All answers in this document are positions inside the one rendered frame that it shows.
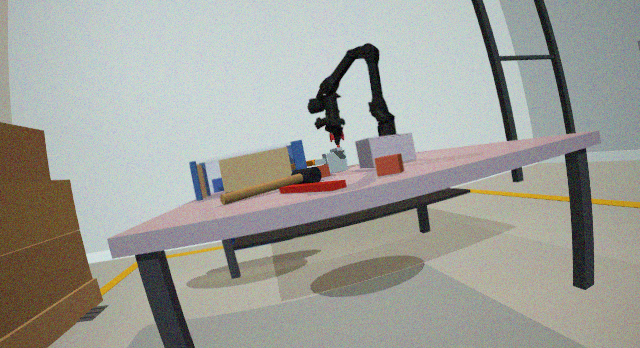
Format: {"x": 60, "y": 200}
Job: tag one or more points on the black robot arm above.
{"x": 378, "y": 106}

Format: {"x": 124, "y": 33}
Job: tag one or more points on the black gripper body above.
{"x": 334, "y": 118}

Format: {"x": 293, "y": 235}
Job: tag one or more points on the red flat bar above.
{"x": 313, "y": 187}

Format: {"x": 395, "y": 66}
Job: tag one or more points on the wooden-handled mallet with black head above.
{"x": 301, "y": 176}

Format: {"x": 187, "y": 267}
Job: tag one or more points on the reddish-brown box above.
{"x": 324, "y": 170}
{"x": 391, "y": 164}

